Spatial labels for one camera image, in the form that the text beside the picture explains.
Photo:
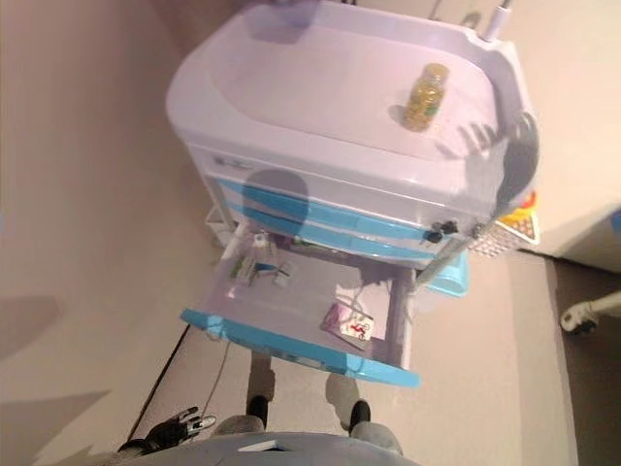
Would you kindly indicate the white side bin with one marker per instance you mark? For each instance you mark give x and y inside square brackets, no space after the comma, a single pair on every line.
[216,228]

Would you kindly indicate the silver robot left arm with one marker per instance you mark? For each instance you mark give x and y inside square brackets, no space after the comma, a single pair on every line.
[136,449]

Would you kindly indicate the white blue ointment box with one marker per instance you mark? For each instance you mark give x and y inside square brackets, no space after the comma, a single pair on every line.
[269,268]

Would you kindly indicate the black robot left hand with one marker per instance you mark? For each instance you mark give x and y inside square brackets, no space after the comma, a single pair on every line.
[177,429]

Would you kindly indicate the black cart keys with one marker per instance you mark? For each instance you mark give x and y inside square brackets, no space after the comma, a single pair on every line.
[439,235]

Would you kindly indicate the silver robot right leg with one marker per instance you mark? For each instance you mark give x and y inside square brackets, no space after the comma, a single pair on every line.
[361,417]

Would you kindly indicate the light blue waste bin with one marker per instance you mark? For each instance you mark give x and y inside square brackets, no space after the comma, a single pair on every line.
[448,276]

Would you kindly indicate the blue white cart drawer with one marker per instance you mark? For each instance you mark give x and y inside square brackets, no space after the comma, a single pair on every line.
[364,240]
[291,349]
[349,211]

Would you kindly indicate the yellow red sharps container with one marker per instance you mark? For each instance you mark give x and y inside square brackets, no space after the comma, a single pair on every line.
[524,209]

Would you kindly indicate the yellow pill medicine bottle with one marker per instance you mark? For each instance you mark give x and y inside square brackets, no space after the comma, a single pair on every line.
[427,97]

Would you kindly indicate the small white blue packet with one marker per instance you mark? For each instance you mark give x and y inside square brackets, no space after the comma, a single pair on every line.
[285,277]

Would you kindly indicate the white medical cart body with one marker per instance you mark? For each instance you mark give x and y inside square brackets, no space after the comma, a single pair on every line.
[315,97]

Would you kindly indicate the grey robot torso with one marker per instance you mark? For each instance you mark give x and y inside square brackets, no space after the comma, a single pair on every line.
[218,454]

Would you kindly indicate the white mesh side basket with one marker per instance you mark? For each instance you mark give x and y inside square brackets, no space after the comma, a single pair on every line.
[500,240]

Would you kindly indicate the green white medicine box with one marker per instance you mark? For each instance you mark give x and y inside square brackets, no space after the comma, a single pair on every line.
[242,271]

